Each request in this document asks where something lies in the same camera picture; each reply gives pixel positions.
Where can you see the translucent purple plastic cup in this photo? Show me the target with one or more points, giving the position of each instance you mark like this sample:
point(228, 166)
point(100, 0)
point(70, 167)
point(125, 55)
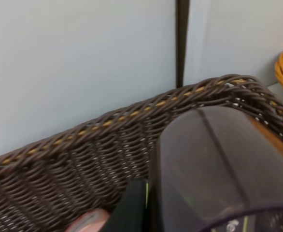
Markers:
point(216, 169)

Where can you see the dark brown wicker basket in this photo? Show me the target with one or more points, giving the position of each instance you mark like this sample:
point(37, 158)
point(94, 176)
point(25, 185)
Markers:
point(46, 185)

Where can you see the pink lotion bottle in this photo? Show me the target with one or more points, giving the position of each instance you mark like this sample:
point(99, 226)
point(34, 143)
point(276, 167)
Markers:
point(91, 221)

